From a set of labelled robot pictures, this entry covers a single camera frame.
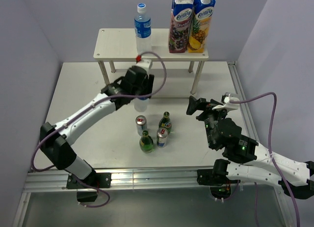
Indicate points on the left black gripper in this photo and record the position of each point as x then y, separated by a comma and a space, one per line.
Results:
148, 82

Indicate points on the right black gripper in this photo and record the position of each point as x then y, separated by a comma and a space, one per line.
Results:
194, 104

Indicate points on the Pocari Sweat bottle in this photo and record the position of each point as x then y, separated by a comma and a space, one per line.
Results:
142, 28
141, 104

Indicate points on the green glass bottle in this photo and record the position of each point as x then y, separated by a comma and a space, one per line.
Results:
166, 122
146, 142

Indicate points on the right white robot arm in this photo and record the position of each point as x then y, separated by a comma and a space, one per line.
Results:
245, 159

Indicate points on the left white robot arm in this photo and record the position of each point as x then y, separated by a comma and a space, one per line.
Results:
57, 139

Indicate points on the white two-tier shelf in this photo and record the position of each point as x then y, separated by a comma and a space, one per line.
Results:
117, 45

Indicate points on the rear silver energy can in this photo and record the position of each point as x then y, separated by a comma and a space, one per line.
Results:
141, 124

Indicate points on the silver energy can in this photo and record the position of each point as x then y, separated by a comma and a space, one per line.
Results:
162, 134
141, 124

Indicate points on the front silver energy can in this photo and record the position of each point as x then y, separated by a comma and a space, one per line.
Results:
162, 134

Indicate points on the purple grape juice carton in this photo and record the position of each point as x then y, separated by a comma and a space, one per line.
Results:
181, 13

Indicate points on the yellow pineapple juice carton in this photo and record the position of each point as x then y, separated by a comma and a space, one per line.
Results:
201, 19

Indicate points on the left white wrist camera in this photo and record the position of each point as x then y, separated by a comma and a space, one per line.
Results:
143, 63

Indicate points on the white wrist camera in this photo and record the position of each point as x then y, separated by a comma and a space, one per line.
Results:
227, 98
143, 63

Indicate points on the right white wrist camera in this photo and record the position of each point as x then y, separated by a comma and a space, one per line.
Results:
227, 98

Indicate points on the aluminium frame rail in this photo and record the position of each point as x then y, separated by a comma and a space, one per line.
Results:
150, 189

